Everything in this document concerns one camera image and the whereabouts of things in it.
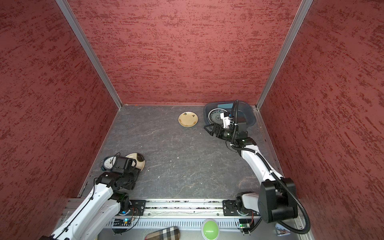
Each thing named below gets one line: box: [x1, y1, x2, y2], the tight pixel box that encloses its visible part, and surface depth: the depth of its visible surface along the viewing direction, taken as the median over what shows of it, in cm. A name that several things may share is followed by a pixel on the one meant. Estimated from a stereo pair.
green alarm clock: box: [101, 156, 117, 171], surface depth 87 cm
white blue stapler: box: [275, 223, 291, 237], surface depth 69 cm
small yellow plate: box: [178, 111, 199, 128], surface depth 115 cm
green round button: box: [201, 218, 220, 240], surface depth 69 cm
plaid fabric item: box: [145, 226, 181, 240], surface depth 66 cm
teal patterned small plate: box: [207, 108, 228, 125], surface depth 112 cm
